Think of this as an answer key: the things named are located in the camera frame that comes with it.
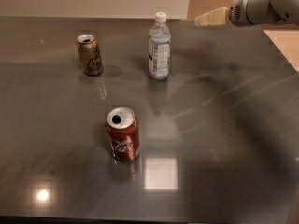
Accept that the orange brown soda can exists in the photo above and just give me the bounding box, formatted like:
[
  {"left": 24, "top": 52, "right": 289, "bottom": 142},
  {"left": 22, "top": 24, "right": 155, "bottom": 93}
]
[{"left": 77, "top": 34, "right": 103, "bottom": 76}]

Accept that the clear blue plastic water bottle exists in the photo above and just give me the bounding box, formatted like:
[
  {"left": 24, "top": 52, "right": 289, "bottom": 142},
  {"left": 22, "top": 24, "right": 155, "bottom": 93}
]
[{"left": 148, "top": 12, "right": 171, "bottom": 80}]

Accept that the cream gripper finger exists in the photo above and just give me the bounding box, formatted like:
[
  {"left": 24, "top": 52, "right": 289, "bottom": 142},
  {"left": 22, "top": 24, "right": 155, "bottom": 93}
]
[{"left": 194, "top": 7, "right": 229, "bottom": 27}]

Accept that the red coke can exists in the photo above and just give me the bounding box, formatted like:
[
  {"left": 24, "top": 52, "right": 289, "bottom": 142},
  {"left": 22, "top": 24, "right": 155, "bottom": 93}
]
[{"left": 106, "top": 107, "right": 140, "bottom": 161}]

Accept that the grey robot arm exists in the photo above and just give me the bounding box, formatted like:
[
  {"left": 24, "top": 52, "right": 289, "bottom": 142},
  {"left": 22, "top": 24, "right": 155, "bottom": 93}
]
[{"left": 194, "top": 0, "right": 299, "bottom": 27}]

